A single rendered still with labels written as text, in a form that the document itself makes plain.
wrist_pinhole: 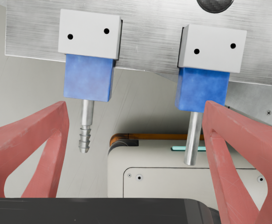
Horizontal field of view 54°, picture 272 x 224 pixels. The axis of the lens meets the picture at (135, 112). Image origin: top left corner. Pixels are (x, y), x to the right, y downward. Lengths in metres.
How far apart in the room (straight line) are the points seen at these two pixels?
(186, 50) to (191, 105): 0.05
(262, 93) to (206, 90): 0.11
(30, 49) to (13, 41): 0.02
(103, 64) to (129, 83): 0.87
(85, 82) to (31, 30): 0.07
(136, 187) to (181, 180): 0.15
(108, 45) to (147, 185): 0.73
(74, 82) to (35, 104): 0.95
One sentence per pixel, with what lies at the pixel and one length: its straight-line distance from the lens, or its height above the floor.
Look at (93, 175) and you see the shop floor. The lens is 1.22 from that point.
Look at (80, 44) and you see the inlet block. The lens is 0.24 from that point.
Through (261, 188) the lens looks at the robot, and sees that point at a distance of 1.01.
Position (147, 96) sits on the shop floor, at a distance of 1.12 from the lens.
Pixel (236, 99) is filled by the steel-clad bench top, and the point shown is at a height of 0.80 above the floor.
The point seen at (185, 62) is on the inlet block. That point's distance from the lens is 0.24.
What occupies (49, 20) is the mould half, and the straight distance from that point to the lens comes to 0.28.
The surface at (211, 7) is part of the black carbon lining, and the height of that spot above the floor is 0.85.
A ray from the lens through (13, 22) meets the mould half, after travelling 0.29.
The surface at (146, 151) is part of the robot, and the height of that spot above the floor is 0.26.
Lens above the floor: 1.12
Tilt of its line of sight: 81 degrees down
